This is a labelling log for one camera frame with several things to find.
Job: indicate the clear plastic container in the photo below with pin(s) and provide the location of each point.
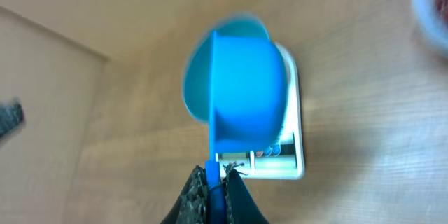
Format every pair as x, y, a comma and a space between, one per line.
432, 27

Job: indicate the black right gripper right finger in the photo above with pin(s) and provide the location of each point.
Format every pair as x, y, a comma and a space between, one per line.
240, 206

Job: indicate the blue measuring scoop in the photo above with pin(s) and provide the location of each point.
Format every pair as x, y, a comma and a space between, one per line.
247, 101

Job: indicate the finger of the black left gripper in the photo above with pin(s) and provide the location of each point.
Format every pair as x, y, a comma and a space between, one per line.
12, 117

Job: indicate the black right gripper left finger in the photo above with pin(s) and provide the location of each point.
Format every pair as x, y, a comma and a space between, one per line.
191, 205

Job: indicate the red beans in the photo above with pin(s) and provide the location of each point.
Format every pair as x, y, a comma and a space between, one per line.
441, 9

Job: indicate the white kitchen scale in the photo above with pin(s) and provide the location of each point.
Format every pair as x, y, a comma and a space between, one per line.
284, 159

